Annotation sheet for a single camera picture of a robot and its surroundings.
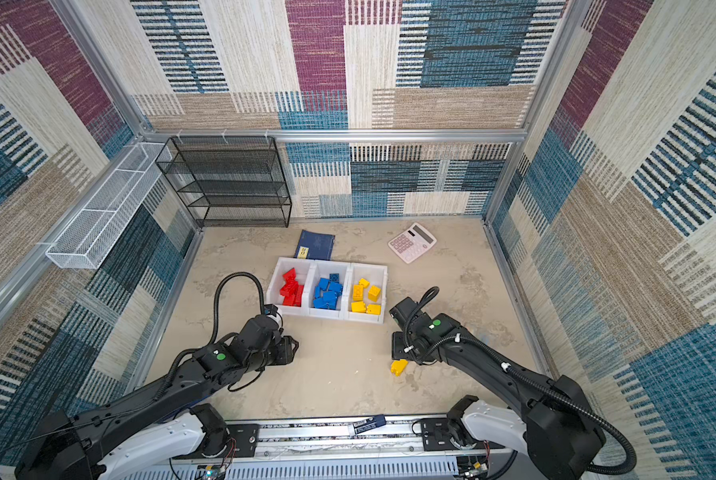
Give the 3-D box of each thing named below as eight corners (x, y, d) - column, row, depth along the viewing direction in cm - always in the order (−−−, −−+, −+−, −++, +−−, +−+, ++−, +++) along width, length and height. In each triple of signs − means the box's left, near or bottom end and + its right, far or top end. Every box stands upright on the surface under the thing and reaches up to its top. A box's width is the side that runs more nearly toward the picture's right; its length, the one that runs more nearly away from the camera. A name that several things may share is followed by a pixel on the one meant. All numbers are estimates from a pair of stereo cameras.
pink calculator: (408, 264, 109) (409, 259, 106) (387, 246, 114) (387, 240, 112) (436, 243, 115) (437, 238, 112) (415, 227, 120) (416, 221, 118)
